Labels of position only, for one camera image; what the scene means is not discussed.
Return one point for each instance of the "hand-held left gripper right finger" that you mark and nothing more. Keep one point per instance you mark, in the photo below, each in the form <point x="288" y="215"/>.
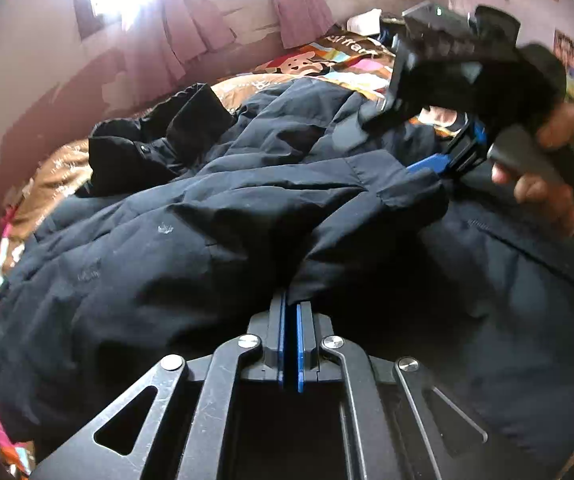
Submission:
<point x="299" y="350"/>

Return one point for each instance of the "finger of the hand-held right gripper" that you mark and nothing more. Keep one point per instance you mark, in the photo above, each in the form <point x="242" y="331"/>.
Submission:
<point x="392" y="110"/>
<point x="427" y="164"/>

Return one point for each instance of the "dark navy puffer jacket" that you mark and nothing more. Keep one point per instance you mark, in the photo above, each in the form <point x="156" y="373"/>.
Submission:
<point x="192" y="240"/>

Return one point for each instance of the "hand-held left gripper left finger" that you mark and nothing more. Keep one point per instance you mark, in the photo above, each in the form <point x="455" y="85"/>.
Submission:
<point x="281" y="345"/>

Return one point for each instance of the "colourful printed blanket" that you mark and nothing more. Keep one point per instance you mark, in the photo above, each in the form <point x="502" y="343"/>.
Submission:
<point x="57" y="170"/>

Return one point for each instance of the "wall poster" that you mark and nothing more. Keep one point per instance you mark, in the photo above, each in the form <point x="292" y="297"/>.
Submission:
<point x="567" y="55"/>

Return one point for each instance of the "person's right hand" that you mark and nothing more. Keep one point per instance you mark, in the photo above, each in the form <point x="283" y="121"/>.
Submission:
<point x="547" y="200"/>

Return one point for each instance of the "pink curtain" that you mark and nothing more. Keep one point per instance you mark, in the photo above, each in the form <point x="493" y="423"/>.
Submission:
<point x="187" y="25"/>
<point x="299" y="0"/>

